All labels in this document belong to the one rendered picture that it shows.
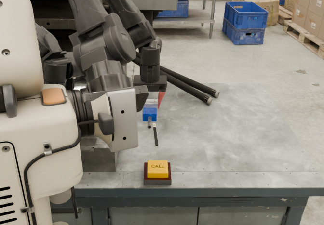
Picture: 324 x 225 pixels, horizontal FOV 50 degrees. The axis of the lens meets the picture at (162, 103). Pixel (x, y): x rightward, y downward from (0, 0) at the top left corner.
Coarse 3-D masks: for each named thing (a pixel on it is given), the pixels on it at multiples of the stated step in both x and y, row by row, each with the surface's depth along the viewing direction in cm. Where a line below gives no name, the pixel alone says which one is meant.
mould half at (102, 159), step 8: (80, 88) 123; (88, 136) 104; (96, 136) 104; (96, 144) 101; (104, 144) 101; (88, 152) 100; (96, 152) 100; (104, 152) 100; (112, 152) 100; (88, 160) 101; (96, 160) 101; (104, 160) 102; (112, 160) 102; (88, 168) 103; (96, 168) 103; (104, 168) 103; (112, 168) 103
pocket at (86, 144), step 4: (80, 140) 103; (84, 140) 103; (88, 140) 103; (92, 140) 103; (80, 144) 104; (84, 144) 104; (88, 144) 104; (92, 144) 104; (80, 148) 103; (84, 148) 103; (88, 148) 103; (92, 148) 103
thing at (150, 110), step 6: (150, 102) 109; (156, 102) 109; (144, 108) 108; (150, 108) 108; (156, 108) 108; (144, 114) 105; (150, 114) 105; (156, 114) 105; (144, 120) 106; (150, 120) 103; (156, 120) 106; (150, 126) 102
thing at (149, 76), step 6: (144, 66) 100; (156, 66) 101; (144, 72) 101; (150, 72) 101; (156, 72) 102; (138, 78) 105; (144, 78) 102; (150, 78) 102; (156, 78) 102; (162, 78) 106; (138, 84) 102; (144, 84) 102; (150, 84) 102; (156, 84) 102; (162, 84) 102
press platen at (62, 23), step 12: (36, 0) 193; (48, 0) 194; (60, 0) 194; (36, 12) 171; (48, 12) 172; (60, 12) 172; (72, 12) 173; (48, 24) 164; (60, 24) 163; (72, 24) 161
